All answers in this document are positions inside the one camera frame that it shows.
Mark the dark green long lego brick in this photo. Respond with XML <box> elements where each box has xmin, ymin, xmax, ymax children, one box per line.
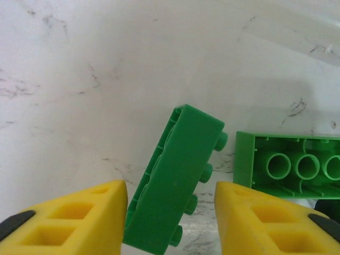
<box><xmin>122</xmin><ymin>103</ymin><xmax>229</xmax><ymax>255</ymax></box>

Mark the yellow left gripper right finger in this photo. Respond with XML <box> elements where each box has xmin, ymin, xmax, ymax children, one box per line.
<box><xmin>214</xmin><ymin>181</ymin><xmax>340</xmax><ymax>255</ymax></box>

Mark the light green long lego brick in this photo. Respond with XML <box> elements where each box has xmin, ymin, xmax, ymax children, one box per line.
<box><xmin>233</xmin><ymin>131</ymin><xmax>340</xmax><ymax>200</ymax></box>

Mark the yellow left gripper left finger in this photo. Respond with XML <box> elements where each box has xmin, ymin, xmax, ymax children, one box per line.
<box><xmin>0</xmin><ymin>180</ymin><xmax>128</xmax><ymax>255</ymax></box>

